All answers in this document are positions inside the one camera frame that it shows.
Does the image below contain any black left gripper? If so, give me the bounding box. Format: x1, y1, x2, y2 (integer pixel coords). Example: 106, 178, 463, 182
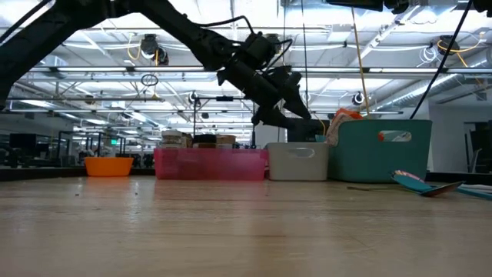
217, 57, 312, 130

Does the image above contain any orange ramen noodle packet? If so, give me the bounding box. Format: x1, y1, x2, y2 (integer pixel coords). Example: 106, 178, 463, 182
325, 107, 364, 147

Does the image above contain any tan open-top spice jar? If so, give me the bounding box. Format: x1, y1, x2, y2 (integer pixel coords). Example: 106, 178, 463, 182
214, 134, 238, 150

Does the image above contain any orange spice jar black lid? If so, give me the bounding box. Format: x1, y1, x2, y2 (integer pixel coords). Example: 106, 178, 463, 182
191, 133, 218, 150

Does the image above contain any teal spoon with pink pattern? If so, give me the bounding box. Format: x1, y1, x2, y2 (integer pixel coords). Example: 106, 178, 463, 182
391, 169, 434, 195

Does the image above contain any iridescent purple metal spoon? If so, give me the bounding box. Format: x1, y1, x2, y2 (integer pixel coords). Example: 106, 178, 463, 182
347, 179, 466, 199

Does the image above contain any black computer monitor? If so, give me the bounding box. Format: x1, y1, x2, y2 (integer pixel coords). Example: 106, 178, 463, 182
286, 118, 331, 144

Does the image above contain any black rig stand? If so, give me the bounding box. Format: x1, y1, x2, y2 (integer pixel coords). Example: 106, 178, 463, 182
191, 95, 258, 150

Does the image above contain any white plastic bin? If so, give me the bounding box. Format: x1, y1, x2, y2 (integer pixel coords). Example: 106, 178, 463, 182
264, 142, 331, 182

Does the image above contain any teal plastic bin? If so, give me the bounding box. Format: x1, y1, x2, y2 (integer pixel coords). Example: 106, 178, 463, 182
328, 118, 434, 184

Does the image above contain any pink plastic tray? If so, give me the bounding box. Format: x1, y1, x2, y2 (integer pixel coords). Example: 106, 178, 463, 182
153, 148, 269, 182

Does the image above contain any orange plastic bowl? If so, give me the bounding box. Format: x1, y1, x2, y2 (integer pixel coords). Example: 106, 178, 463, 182
84, 156, 135, 178

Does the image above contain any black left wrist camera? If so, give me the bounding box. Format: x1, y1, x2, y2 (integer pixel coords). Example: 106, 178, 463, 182
238, 32, 278, 70

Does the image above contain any yellow hanging cable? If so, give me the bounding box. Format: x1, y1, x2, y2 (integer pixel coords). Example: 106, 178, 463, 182
350, 0, 372, 118

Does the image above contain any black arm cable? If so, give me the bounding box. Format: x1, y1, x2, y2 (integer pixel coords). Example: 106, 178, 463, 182
409, 0, 474, 120

